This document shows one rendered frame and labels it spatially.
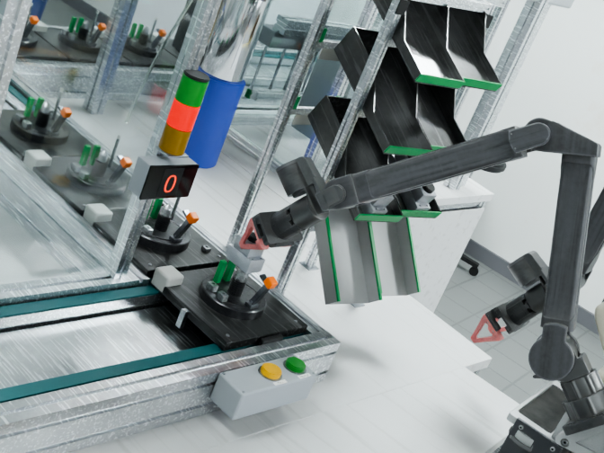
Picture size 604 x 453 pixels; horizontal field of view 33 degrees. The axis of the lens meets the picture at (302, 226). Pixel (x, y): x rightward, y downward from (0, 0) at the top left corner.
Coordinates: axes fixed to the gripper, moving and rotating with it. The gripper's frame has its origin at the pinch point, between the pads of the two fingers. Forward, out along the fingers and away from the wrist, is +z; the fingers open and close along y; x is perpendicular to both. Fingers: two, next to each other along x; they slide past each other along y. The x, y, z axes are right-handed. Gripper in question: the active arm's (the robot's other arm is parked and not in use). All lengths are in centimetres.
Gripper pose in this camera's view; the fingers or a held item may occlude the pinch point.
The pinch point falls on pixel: (251, 243)
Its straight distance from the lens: 206.9
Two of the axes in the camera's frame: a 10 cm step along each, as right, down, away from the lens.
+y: -6.5, 0.7, -7.5
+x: 3.3, 9.2, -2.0
